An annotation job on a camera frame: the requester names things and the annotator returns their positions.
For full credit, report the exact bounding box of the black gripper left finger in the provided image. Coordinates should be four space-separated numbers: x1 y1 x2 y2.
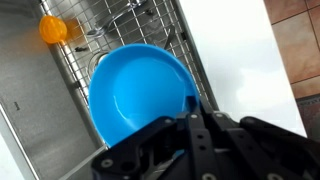
91 95 218 180

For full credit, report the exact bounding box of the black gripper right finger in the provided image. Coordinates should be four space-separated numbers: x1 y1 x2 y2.
199 102 320 180

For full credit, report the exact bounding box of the blue plastic bowl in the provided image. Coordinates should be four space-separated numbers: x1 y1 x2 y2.
87 43 201 150

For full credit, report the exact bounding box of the round sink drain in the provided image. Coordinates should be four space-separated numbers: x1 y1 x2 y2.
86 49 112 80

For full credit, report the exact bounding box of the stainless steel sink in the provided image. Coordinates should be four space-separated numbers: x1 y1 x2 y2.
0 0 219 180

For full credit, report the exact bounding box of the dark floor mat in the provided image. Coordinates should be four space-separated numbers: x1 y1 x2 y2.
295 93 320 143

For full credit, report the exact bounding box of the metal fork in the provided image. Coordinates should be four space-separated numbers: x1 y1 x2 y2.
162 24 178 50

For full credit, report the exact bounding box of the metal spoon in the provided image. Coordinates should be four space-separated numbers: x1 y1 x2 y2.
86 0 148 38

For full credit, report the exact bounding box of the orange round plastic object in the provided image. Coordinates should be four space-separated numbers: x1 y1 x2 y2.
38 14 69 46

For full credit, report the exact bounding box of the wire sink grid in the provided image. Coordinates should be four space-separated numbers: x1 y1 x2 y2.
39 0 215 113

